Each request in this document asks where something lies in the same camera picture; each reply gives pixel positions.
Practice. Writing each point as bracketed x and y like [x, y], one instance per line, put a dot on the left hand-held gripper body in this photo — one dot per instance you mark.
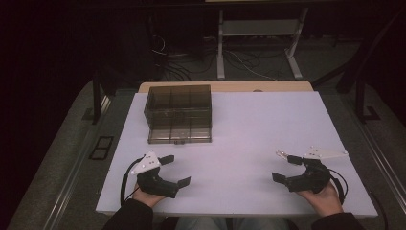
[150, 183]

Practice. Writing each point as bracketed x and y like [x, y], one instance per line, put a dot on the white metal stand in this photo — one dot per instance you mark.
[261, 28]

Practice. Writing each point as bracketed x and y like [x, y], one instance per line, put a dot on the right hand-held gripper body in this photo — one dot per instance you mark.
[314, 180]

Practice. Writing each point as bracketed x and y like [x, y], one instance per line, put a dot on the person's left hand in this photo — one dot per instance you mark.
[147, 198]

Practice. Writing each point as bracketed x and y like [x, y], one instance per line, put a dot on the person's right hand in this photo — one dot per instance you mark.
[324, 202]

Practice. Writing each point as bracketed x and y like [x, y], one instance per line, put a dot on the dark transparent compartment storage box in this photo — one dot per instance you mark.
[178, 111]

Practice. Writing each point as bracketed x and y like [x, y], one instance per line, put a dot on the black metal stand leg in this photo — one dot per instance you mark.
[360, 102]
[96, 99]

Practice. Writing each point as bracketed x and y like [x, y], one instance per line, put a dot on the small shiny clear piece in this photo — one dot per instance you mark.
[282, 155]

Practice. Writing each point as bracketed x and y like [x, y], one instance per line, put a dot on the aluminium floor rail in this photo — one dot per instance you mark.
[383, 166]
[68, 188]

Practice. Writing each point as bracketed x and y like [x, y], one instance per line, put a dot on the white table board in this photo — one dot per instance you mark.
[239, 143]

